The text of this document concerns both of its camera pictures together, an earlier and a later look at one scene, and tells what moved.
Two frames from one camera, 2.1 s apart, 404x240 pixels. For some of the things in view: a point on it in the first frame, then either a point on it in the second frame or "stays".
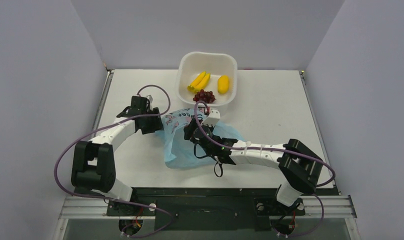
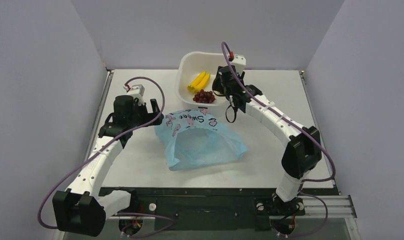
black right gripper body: (193, 129) → (226, 85)
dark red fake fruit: (208, 97) stays
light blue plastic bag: (180, 153) stays
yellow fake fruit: (199, 82) stays
